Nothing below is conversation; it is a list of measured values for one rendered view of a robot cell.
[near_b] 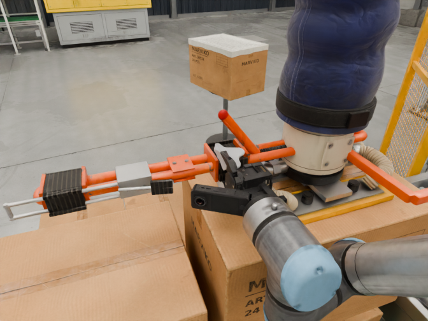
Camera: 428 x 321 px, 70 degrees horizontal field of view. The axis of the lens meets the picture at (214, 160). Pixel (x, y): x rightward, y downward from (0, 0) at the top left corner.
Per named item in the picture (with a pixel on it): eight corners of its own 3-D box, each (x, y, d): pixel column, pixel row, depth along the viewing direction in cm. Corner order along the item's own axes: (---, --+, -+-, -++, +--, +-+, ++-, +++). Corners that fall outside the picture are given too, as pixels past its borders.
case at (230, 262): (321, 219, 131) (344, 137, 110) (395, 300, 99) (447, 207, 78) (185, 254, 115) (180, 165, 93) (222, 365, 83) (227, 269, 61)
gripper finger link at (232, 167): (225, 160, 68) (240, 190, 63) (218, 161, 68) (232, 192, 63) (228, 145, 65) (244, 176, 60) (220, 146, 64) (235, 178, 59)
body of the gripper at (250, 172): (256, 186, 70) (284, 222, 60) (221, 195, 67) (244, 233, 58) (258, 158, 65) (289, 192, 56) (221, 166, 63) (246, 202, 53)
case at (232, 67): (264, 90, 275) (269, 44, 254) (230, 101, 255) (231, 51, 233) (222, 74, 316) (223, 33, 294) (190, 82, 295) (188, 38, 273)
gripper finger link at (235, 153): (234, 141, 72) (250, 171, 67) (211, 145, 70) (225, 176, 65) (237, 131, 70) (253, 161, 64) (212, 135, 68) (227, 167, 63)
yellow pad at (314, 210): (365, 179, 88) (370, 164, 85) (393, 200, 80) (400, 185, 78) (260, 205, 78) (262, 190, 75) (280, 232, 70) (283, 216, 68)
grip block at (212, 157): (233, 156, 79) (234, 135, 76) (249, 177, 71) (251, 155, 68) (202, 162, 77) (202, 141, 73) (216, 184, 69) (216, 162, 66)
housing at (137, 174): (148, 176, 71) (146, 159, 69) (154, 193, 66) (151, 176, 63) (117, 181, 69) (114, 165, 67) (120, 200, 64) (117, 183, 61)
